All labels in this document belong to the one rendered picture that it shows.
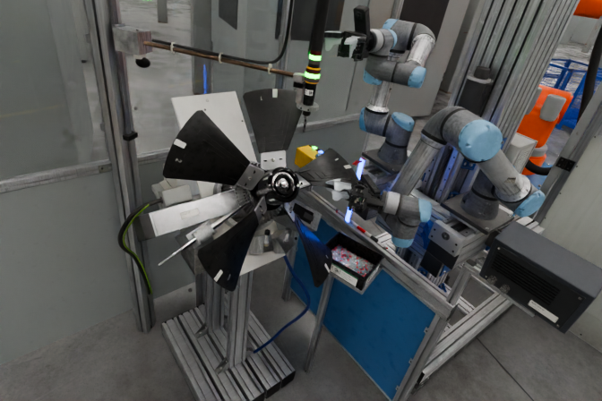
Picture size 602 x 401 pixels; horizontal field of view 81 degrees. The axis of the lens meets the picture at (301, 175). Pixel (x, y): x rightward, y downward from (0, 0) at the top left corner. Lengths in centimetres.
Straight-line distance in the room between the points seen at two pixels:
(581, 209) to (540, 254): 153
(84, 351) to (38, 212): 84
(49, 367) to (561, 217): 297
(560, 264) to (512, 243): 12
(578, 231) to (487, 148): 165
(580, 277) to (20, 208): 189
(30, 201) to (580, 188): 282
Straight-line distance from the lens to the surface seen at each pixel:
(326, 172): 131
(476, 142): 116
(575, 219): 274
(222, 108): 144
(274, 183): 113
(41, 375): 230
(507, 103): 173
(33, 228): 184
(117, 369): 220
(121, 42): 136
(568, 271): 120
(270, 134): 123
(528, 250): 120
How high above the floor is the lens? 183
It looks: 30 degrees down
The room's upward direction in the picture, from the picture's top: 9 degrees clockwise
